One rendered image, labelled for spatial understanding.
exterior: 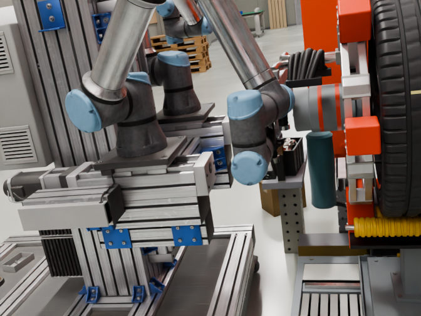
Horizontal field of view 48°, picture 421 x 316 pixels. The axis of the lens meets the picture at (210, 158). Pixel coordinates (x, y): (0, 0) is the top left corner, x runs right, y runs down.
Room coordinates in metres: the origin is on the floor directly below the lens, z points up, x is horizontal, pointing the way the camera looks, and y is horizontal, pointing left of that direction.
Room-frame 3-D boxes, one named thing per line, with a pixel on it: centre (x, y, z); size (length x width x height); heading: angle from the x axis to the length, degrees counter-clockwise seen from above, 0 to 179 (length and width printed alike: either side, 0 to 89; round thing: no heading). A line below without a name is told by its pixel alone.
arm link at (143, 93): (1.36, 0.20, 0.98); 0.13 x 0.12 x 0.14; 144
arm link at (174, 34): (2.13, 0.06, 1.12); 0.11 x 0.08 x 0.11; 62
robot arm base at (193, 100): (1.84, 0.08, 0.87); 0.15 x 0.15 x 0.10
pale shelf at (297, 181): (2.06, -0.34, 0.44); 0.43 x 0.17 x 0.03; 163
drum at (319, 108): (1.39, -0.38, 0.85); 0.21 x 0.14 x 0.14; 73
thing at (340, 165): (3.13, -0.92, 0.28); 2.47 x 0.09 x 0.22; 163
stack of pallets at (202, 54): (10.00, 0.30, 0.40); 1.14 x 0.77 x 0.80; 78
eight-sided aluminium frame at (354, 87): (1.37, -0.45, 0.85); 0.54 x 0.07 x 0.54; 163
